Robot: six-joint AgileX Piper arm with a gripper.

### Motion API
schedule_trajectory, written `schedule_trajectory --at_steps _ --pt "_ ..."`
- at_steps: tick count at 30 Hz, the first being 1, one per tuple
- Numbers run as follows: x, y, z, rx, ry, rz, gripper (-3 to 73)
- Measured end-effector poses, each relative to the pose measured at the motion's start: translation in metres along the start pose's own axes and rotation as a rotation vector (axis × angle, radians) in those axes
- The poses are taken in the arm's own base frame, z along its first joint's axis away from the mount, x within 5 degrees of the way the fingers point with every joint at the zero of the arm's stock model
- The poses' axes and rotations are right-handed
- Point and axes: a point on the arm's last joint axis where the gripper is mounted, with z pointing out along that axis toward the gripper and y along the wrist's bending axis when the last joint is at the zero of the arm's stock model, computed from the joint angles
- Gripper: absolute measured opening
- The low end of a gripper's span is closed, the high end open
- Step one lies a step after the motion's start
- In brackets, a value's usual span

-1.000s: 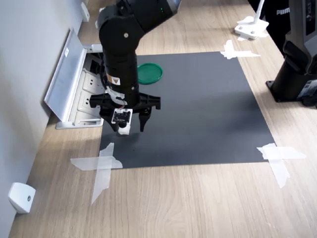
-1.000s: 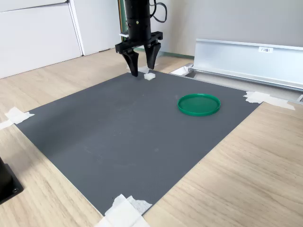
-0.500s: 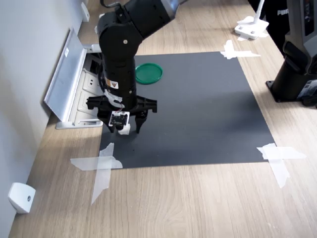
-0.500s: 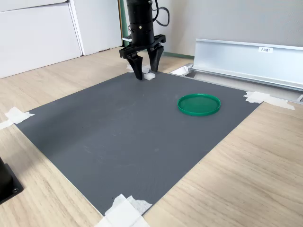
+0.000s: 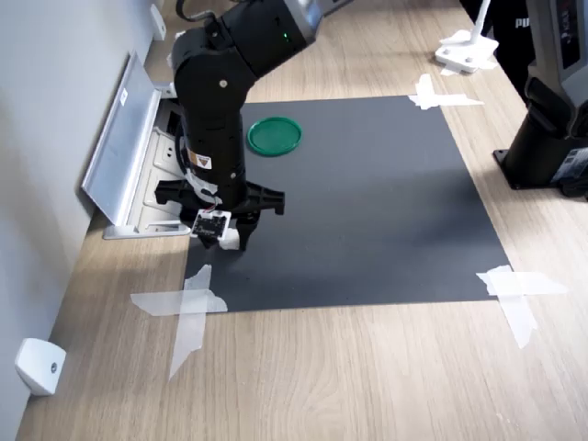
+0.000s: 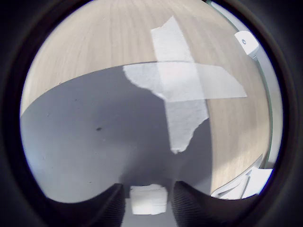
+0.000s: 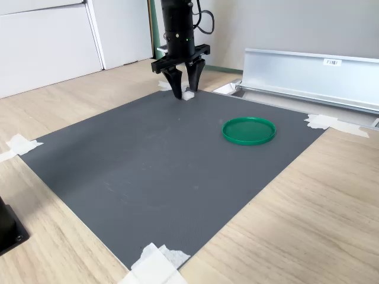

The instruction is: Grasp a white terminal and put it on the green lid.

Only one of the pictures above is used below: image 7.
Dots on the small white plastic terminal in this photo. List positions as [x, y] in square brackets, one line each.
[188, 95]

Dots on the round green lid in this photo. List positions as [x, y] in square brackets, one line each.
[248, 130]

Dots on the white tape piece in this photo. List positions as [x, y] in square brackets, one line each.
[163, 85]
[154, 266]
[20, 146]
[321, 121]

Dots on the white partition panel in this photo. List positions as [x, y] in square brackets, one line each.
[124, 29]
[44, 50]

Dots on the grey partition panel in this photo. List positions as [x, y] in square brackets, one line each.
[266, 26]

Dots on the dark grey mat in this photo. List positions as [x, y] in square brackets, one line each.
[148, 177]

